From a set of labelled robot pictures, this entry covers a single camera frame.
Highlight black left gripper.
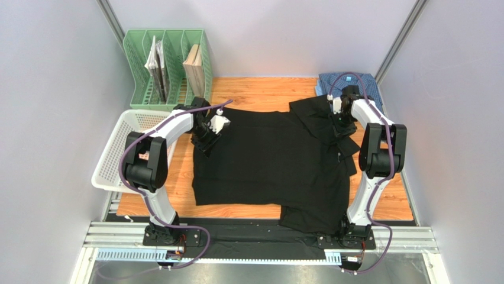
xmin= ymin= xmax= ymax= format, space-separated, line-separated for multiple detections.
xmin=189 ymin=123 xmax=222 ymax=158

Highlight black long sleeve shirt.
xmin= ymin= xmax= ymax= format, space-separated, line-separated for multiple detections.
xmin=192 ymin=96 xmax=360 ymax=234

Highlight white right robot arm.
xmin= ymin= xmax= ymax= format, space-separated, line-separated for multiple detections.
xmin=327 ymin=85 xmax=407 ymax=247

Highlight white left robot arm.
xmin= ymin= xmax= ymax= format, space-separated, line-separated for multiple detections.
xmin=118 ymin=97 xmax=230 ymax=240

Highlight folded blue checkered shirt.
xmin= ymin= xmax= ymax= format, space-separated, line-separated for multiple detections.
xmin=316 ymin=72 xmax=383 ymax=112

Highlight white plastic basket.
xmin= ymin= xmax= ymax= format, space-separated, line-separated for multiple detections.
xmin=91 ymin=109 xmax=170 ymax=193

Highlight tan books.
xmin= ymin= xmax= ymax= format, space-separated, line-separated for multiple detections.
xmin=183 ymin=44 xmax=205 ymax=97

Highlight green file organizer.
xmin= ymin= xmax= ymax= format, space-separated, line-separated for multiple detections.
xmin=122 ymin=29 xmax=214 ymax=111

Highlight grey magazines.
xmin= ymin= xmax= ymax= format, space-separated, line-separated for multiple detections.
xmin=144 ymin=35 xmax=170 ymax=104

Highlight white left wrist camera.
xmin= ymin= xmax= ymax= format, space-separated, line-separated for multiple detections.
xmin=209 ymin=109 xmax=231 ymax=134

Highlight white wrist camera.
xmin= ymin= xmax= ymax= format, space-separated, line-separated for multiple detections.
xmin=209 ymin=109 xmax=231 ymax=134
xmin=327 ymin=94 xmax=342 ymax=115

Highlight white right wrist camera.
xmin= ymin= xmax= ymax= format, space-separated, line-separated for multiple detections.
xmin=327 ymin=94 xmax=342 ymax=115

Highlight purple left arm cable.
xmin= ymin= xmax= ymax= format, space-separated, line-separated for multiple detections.
xmin=118 ymin=99 xmax=234 ymax=271

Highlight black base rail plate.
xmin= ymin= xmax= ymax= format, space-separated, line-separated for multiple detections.
xmin=105 ymin=214 xmax=418 ymax=261

